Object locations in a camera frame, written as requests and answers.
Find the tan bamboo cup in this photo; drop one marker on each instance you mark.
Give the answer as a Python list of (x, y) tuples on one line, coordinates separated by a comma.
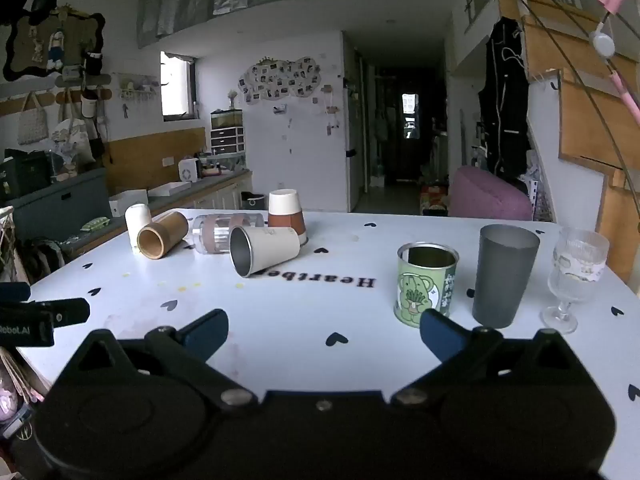
[(161, 236)]

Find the green snack packet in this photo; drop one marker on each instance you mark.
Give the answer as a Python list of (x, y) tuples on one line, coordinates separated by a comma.
[(95, 224)]

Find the white tote bag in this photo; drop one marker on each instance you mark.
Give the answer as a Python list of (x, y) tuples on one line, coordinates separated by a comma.
[(31, 122)]

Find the window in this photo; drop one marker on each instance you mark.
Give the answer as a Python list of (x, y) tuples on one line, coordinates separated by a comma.
[(177, 85)]

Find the pink armchair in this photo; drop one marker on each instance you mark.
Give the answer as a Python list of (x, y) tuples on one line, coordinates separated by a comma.
[(487, 195)]

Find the white round disc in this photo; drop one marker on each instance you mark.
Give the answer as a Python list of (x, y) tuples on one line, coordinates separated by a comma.
[(602, 43)]

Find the white square appliance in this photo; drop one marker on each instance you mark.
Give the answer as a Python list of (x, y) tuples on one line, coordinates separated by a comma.
[(188, 168)]

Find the clear stemmed glass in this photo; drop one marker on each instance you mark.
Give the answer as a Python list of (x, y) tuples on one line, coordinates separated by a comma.
[(575, 270)]

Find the pink stick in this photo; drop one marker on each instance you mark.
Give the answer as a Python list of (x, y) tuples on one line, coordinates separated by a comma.
[(627, 94)]

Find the brown and white cup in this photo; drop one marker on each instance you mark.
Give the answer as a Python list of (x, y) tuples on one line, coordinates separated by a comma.
[(286, 212)]

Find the small white cup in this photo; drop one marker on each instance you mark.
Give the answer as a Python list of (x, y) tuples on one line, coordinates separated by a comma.
[(137, 222)]

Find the green printed tin cup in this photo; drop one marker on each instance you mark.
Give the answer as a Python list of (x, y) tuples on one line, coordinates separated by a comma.
[(426, 287)]

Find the wooden staircase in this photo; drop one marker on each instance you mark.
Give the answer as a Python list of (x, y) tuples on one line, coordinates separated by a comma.
[(580, 110)]

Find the counter cabinet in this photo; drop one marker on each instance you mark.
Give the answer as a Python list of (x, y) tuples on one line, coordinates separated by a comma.
[(215, 192)]

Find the black hanging coat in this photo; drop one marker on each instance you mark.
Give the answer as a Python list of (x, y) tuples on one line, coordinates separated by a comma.
[(502, 110)]

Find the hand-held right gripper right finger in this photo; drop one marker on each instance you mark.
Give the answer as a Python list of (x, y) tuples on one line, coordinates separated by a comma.
[(440, 332)]

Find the grey frosted tumbler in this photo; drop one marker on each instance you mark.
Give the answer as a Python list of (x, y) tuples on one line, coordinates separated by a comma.
[(504, 275)]

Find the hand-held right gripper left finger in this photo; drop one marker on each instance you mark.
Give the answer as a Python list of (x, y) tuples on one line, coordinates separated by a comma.
[(206, 332)]

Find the grey cabinet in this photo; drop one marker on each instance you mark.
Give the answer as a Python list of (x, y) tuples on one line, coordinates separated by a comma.
[(60, 205)]

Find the cream steel-lined cup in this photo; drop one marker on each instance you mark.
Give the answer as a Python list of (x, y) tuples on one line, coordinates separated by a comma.
[(265, 254)]

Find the pink paper stack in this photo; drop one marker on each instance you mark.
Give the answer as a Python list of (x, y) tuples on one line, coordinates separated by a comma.
[(17, 375)]

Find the dark green bag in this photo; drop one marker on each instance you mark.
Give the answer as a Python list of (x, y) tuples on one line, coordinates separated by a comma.
[(25, 172)]

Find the clear pink banded tumbler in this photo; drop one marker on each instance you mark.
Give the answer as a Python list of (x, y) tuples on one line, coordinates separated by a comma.
[(222, 232)]

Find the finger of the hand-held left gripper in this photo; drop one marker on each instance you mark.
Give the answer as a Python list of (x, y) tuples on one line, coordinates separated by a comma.
[(65, 311), (14, 291)]

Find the white wall shelf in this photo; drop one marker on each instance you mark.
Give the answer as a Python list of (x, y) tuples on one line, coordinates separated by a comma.
[(136, 89)]

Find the white open box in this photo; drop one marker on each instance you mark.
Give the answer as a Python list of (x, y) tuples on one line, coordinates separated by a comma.
[(129, 202)]

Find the small drawer organizer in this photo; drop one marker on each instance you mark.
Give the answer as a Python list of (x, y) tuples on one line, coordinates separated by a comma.
[(227, 141)]

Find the black framed cork board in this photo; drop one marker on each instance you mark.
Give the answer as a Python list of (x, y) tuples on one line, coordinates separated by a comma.
[(52, 45)]

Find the cloud-shaped photo collage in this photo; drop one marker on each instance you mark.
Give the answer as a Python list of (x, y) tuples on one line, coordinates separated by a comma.
[(280, 80)]

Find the printed tote bag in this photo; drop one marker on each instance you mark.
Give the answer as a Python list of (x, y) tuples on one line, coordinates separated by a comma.
[(70, 132)]

